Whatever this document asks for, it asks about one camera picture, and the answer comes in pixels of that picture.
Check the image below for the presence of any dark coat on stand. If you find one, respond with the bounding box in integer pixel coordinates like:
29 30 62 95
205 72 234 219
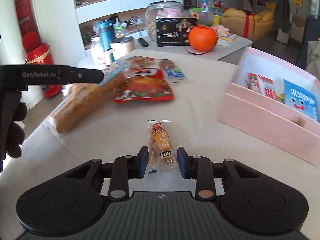
265 0 290 33

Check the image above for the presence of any black remote control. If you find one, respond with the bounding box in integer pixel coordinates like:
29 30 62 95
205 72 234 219
137 38 150 48

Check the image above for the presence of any glass jar with nuts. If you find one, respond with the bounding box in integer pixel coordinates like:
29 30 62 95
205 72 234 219
145 0 186 42

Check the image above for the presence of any red vase ornament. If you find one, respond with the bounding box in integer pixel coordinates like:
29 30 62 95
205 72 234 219
22 31 62 99

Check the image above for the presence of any long cheese bread packet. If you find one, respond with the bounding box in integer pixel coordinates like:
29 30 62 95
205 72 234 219
48 57 130 134

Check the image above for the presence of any small chocolate snack packet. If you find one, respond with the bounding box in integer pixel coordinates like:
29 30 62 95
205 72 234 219
158 59 188 83

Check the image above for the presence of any cream mug with lid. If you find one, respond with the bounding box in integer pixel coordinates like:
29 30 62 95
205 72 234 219
104 36 135 65

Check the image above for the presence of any orange pumpkin bucket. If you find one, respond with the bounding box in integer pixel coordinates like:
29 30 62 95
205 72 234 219
188 25 218 53

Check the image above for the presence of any black gloved hand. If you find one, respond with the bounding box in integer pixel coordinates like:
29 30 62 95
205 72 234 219
1 90 27 172

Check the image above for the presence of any small orange sausage packet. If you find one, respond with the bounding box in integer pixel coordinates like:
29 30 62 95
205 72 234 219
146 119 178 174

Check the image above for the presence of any red strawberry snack bag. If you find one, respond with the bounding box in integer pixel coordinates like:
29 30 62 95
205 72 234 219
246 73 277 100

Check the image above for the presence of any red chicken leg packet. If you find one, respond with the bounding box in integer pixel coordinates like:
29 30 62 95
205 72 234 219
114 68 174 103

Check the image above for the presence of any teal thermos bottle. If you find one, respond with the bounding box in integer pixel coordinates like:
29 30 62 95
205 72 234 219
98 20 115 51

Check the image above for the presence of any pink gift box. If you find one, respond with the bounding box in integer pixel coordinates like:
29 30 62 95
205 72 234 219
218 47 319 166

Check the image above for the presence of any small snack jar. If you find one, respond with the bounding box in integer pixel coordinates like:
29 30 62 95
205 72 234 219
90 34 105 64

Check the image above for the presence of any black plum snack box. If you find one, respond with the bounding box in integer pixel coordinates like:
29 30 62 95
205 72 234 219
156 18 197 47

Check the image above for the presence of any blue seaweed biscuit bag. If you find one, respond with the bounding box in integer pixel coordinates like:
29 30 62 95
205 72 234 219
284 80 318 121

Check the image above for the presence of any pink plush toy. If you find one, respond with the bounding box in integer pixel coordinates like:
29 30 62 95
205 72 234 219
213 25 230 37

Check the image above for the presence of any yellow sofa with ribbon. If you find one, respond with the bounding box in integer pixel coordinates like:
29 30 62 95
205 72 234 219
219 2 276 42

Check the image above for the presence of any red-ended cracker packet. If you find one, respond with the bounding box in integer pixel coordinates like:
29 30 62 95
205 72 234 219
126 56 155 68

